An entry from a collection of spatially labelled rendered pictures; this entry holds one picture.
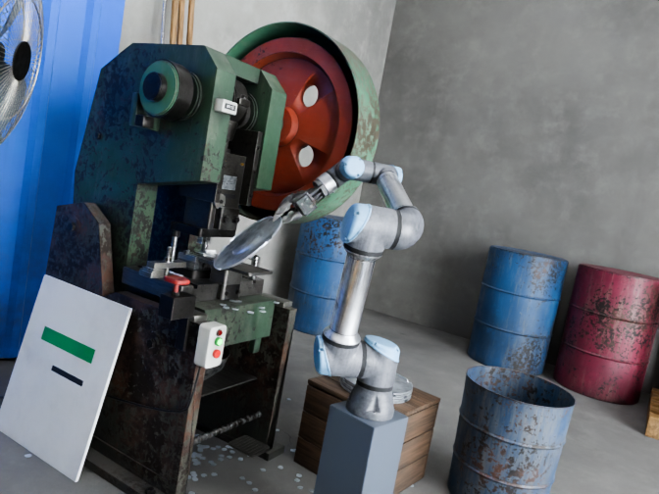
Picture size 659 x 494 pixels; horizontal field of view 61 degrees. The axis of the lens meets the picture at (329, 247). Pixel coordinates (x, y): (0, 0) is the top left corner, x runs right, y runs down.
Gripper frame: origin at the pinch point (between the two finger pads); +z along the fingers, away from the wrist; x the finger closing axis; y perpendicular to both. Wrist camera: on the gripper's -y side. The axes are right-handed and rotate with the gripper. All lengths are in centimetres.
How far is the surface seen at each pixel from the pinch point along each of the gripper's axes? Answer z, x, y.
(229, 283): 26.1, 10.0, -5.5
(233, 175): 0.9, -19.1, -15.2
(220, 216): 14.2, -11.2, -9.1
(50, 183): 64, -54, -114
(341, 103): -50, -17, -18
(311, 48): -57, -40, -32
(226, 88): -12.3, -45.9, -1.8
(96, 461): 100, 32, -6
